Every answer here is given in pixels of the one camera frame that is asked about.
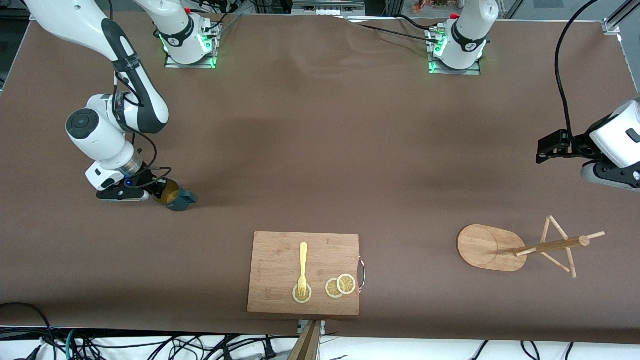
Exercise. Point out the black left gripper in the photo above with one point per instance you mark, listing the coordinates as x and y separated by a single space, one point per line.
576 143

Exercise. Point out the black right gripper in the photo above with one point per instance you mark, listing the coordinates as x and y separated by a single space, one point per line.
145 179

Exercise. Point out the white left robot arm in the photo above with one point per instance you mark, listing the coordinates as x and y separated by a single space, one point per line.
467 35

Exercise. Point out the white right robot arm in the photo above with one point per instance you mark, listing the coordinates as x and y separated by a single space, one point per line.
95 132

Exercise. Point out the wooden cup rack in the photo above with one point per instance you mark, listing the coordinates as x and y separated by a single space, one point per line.
485 247

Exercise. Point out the wooden cutting board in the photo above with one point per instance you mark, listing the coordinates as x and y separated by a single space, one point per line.
280 265

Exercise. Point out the yellow plastic fork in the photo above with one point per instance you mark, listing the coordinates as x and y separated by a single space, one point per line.
303 260

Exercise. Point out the brown table cover sheet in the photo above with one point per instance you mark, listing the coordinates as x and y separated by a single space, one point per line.
320 150

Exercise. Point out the lemon slice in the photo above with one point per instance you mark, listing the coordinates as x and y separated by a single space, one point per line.
302 298
331 289
347 284

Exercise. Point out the wooden beam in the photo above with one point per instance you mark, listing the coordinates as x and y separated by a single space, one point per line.
307 347

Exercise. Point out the grey power strip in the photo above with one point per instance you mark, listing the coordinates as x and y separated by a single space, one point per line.
327 7

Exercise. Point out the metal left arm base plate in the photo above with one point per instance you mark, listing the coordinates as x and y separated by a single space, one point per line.
475 70

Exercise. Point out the aluminium frame profile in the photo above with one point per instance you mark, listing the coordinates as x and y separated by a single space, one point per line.
612 25

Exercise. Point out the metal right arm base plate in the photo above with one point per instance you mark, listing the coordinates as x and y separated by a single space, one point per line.
212 50

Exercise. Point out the small metal bracket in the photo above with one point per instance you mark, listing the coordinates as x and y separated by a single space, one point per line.
322 326

